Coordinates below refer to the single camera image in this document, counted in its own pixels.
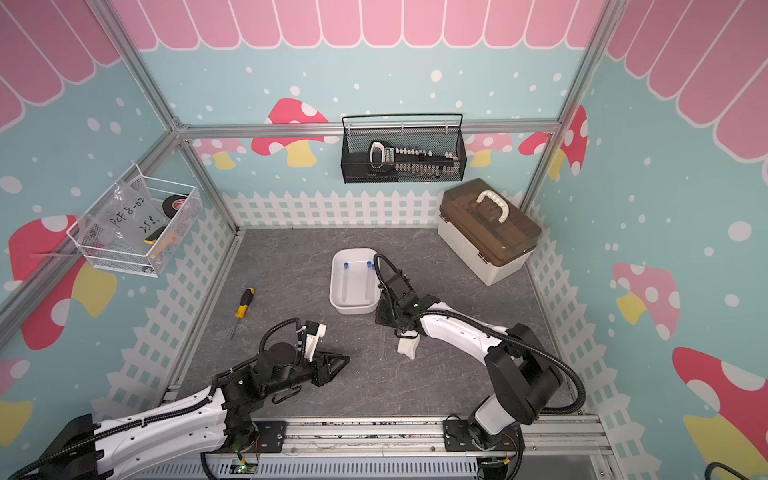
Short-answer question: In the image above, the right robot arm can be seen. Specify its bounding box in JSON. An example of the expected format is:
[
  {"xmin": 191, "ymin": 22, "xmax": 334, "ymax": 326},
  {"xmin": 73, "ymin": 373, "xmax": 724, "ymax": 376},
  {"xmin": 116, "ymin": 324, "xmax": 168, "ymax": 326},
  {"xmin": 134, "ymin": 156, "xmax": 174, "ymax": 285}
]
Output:
[{"xmin": 370, "ymin": 253, "xmax": 587, "ymax": 450}]

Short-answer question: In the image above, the black wire wall basket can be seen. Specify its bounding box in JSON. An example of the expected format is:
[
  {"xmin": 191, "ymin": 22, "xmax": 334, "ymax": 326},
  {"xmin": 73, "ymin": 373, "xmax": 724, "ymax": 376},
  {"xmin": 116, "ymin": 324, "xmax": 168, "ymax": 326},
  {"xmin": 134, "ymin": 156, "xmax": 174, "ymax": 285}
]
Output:
[{"xmin": 340, "ymin": 113, "xmax": 467, "ymax": 184}]

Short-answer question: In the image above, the brown lid storage box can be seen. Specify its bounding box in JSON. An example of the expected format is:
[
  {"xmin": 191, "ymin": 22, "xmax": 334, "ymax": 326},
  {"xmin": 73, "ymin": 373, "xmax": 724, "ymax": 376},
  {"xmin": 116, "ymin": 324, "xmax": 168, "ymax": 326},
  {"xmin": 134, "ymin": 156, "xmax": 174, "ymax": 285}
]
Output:
[{"xmin": 438, "ymin": 179, "xmax": 542, "ymax": 286}]

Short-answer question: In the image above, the black tape roll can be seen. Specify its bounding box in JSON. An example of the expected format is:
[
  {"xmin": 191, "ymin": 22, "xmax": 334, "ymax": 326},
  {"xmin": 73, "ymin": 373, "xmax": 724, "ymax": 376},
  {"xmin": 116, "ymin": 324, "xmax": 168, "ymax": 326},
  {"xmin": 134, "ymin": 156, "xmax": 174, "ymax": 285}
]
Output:
[{"xmin": 162, "ymin": 194, "xmax": 187, "ymax": 219}]

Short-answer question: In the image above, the yellow black screwdriver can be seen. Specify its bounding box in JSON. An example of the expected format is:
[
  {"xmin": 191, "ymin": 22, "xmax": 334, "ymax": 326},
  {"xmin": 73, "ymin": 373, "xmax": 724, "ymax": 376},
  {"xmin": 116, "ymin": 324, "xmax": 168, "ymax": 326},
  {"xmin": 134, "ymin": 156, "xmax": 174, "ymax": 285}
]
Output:
[{"xmin": 228, "ymin": 287, "xmax": 255, "ymax": 340}]

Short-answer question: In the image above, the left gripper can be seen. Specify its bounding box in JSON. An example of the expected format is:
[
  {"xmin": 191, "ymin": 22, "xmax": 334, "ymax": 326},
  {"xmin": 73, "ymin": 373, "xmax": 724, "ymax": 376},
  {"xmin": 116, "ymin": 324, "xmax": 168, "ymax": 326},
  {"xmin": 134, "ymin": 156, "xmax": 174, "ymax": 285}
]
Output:
[{"xmin": 265, "ymin": 350, "xmax": 351, "ymax": 397}]

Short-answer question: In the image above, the clear labelled plastic bag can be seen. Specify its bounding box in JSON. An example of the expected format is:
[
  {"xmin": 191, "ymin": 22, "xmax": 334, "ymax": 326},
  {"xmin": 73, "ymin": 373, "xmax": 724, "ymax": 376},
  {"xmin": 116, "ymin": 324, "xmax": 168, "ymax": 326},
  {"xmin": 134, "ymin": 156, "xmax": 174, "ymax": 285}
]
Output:
[{"xmin": 86, "ymin": 180, "xmax": 168, "ymax": 255}]

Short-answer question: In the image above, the socket set in basket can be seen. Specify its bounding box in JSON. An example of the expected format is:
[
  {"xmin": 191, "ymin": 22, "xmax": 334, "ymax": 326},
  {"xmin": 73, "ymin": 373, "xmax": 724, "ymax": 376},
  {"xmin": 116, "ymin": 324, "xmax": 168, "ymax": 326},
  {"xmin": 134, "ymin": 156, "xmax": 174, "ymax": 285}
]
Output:
[{"xmin": 364, "ymin": 141, "xmax": 464, "ymax": 181}]

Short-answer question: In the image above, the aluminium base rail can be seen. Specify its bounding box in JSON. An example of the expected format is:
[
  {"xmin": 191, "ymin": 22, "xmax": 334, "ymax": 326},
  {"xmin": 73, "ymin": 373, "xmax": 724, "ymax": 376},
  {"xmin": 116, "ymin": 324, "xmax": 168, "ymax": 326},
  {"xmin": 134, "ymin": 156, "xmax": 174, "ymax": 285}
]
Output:
[{"xmin": 98, "ymin": 416, "xmax": 622, "ymax": 479}]

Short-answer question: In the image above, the white wire wall basket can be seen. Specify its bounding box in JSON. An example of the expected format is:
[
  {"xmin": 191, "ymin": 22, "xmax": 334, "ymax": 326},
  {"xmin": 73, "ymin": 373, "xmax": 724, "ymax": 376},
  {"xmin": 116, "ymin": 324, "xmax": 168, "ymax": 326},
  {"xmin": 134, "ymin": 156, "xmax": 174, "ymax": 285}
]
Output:
[{"xmin": 67, "ymin": 164, "xmax": 203, "ymax": 278}]

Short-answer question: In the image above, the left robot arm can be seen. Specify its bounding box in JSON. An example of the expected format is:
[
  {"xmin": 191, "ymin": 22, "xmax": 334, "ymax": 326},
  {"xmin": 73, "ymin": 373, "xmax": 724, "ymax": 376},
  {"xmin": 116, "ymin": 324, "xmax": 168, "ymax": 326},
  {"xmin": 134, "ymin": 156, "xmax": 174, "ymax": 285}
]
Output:
[{"xmin": 11, "ymin": 318, "xmax": 350, "ymax": 479}]

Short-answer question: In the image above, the white plastic tray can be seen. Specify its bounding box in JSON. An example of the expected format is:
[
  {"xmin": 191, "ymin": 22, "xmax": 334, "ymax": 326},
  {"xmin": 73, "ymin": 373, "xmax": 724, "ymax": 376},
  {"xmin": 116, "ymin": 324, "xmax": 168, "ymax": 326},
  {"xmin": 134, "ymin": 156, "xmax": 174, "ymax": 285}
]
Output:
[{"xmin": 329, "ymin": 248, "xmax": 381, "ymax": 315}]

